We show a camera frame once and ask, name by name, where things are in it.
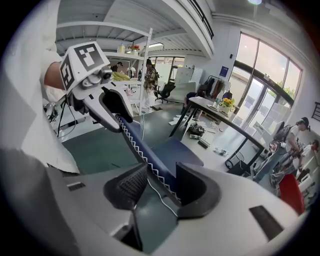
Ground large grey board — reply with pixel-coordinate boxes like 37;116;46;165
169;81;199;103

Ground clothes rack with garments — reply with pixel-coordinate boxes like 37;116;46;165
201;74;233;100

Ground black square waste bin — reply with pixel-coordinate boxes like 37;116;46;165
226;159;254;178

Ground white flat sheets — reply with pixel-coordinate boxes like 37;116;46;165
167;114;186;126

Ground person's left forearm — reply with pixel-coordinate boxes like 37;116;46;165
43;61;67;95

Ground dark blue chair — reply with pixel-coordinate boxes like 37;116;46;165
116;112;205;205

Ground white board panel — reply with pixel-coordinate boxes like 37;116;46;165
179;117;196;141

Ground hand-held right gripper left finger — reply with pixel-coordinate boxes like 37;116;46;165
47;163;149;237

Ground sunflower bouquet in pot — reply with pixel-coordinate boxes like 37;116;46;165
217;97;236;116

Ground white flat box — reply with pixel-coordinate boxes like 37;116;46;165
198;129;216;148

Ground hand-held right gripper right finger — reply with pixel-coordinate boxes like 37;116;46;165
149;162;308;256

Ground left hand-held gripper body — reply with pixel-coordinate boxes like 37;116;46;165
59;41;113;115

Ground grey marble table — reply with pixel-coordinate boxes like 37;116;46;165
169;96;270;173

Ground green cloth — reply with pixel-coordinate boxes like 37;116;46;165
111;71;131;81

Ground black bag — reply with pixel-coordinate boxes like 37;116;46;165
187;123;206;137

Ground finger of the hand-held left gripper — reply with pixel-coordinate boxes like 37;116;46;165
86;94;121;133
98;86;134;124

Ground white locker cabinet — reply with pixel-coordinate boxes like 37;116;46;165
174;67;196;85

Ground person's white shirt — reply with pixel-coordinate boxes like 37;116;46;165
0;14;81;176

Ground glass entrance door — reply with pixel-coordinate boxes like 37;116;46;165
233;31;303;131

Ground black office chair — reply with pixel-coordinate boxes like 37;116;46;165
154;81;176;105

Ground white metal shelving unit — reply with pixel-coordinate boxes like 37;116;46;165
56;21;154;118

